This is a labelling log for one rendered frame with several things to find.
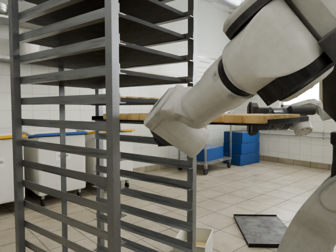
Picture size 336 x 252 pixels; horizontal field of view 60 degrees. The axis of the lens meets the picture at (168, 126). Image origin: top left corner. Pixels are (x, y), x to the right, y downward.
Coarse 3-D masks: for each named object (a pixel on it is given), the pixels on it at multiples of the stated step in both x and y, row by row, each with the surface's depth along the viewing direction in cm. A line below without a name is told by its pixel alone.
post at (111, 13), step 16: (112, 0) 85; (112, 16) 86; (112, 32) 86; (112, 48) 86; (112, 64) 86; (112, 80) 87; (112, 96) 87; (112, 112) 87; (112, 128) 87; (112, 144) 88; (112, 160) 88; (112, 176) 88; (112, 192) 88; (112, 208) 89; (112, 224) 89; (112, 240) 89
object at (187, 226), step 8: (96, 200) 164; (104, 200) 160; (128, 208) 149; (136, 208) 145; (144, 216) 140; (152, 216) 139; (160, 216) 136; (168, 216) 133; (168, 224) 131; (176, 224) 130; (184, 224) 128
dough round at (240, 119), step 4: (224, 116) 72; (228, 116) 71; (232, 116) 70; (236, 116) 70; (240, 116) 70; (224, 120) 72; (228, 120) 71; (232, 120) 70; (236, 120) 70; (240, 120) 70
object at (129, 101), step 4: (120, 100) 92; (124, 100) 94; (128, 100) 95; (132, 100) 97; (136, 100) 98; (140, 100) 100; (144, 100) 101; (148, 100) 103; (152, 100) 105; (156, 100) 107; (68, 104) 145; (72, 104) 145; (76, 104) 145; (80, 104) 145; (84, 104) 145; (88, 104) 145; (92, 104) 145; (96, 104) 145; (100, 104) 145; (104, 104) 145
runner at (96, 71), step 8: (56, 72) 109; (64, 72) 106; (72, 72) 103; (80, 72) 100; (88, 72) 97; (96, 72) 95; (104, 72) 93; (120, 72) 89; (24, 80) 123; (32, 80) 119; (40, 80) 116; (48, 80) 112; (56, 80) 112
